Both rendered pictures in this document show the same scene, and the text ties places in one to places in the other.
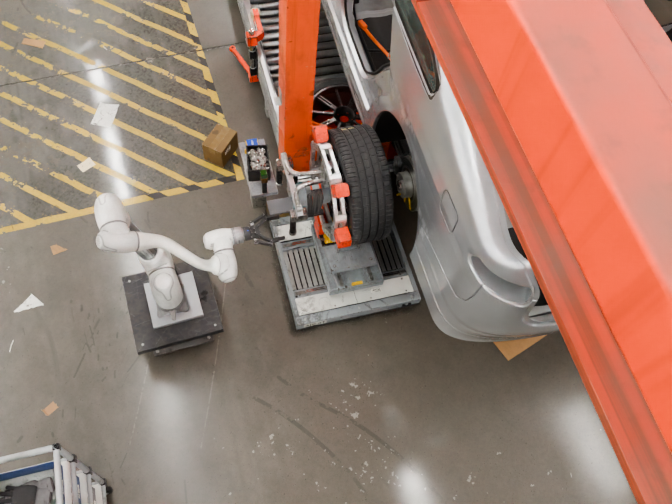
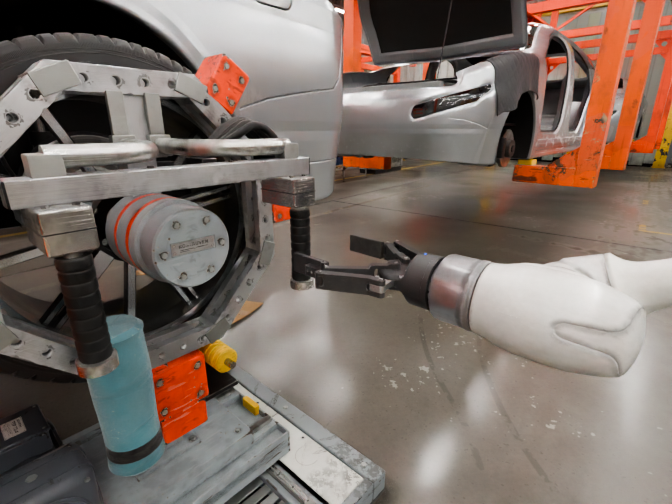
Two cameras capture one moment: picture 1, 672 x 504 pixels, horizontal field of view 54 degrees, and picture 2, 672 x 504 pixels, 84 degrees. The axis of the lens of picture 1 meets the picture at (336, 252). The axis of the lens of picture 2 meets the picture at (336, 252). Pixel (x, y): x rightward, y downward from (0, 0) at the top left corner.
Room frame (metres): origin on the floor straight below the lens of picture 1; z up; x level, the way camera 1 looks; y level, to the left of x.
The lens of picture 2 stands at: (2.06, 0.87, 1.03)
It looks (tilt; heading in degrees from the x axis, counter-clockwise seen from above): 18 degrees down; 246
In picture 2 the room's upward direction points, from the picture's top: straight up
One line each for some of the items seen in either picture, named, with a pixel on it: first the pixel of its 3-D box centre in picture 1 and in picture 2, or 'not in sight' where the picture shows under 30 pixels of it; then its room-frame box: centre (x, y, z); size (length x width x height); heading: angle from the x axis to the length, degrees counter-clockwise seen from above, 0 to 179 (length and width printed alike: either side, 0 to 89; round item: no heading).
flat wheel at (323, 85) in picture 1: (343, 123); not in sight; (2.98, 0.09, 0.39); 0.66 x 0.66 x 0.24
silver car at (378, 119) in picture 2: not in sight; (491, 88); (-1.83, -2.98, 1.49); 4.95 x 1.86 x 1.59; 23
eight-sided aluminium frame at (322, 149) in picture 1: (326, 190); (147, 228); (2.10, 0.11, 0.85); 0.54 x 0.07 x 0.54; 23
